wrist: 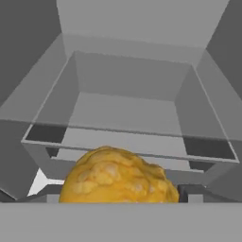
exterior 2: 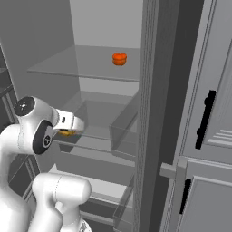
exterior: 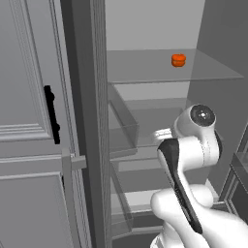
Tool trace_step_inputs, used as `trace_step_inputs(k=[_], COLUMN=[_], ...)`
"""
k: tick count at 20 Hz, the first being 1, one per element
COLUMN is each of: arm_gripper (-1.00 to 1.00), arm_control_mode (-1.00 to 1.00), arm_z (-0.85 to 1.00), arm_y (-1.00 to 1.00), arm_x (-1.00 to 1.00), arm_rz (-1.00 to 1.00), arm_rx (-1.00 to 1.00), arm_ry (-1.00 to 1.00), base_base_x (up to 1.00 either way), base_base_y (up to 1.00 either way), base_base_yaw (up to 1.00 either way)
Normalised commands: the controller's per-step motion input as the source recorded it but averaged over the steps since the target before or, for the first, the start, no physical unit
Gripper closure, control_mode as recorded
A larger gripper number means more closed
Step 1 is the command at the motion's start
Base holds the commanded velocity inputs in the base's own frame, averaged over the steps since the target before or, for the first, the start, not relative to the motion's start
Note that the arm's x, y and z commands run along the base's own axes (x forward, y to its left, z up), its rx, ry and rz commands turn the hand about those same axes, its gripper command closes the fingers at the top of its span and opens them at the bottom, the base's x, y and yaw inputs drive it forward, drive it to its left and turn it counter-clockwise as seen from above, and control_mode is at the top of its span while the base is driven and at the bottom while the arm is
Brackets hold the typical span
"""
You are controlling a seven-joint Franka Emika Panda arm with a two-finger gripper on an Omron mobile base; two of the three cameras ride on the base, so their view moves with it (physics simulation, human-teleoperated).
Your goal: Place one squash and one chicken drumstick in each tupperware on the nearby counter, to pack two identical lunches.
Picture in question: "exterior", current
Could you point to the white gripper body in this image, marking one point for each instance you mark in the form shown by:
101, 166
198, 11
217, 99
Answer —
161, 134

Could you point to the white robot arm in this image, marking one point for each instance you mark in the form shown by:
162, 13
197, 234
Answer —
200, 145

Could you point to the orange squash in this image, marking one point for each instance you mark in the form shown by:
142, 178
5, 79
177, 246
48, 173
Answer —
178, 60

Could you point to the narrow glass fridge shelf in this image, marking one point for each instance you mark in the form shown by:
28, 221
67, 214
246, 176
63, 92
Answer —
151, 111

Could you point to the clear tall door bin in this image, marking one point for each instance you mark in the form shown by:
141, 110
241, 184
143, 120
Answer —
124, 135

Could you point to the wide glass fridge shelf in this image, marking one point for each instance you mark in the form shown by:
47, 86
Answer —
145, 66

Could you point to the grey left fridge door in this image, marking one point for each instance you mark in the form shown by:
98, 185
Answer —
88, 97

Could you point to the grey fridge door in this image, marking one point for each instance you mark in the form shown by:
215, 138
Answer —
240, 180
88, 97

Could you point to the clear low door bin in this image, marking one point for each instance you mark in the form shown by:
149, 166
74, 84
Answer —
121, 206

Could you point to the grey right fridge door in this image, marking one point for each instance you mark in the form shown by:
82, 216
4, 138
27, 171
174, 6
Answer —
240, 180

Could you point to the grey fridge interior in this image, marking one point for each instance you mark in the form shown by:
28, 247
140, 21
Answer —
155, 29

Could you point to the grey cupboard door with latch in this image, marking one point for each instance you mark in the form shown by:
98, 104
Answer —
32, 206

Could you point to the grey panelled cupboard door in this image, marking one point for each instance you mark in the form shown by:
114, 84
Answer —
22, 64

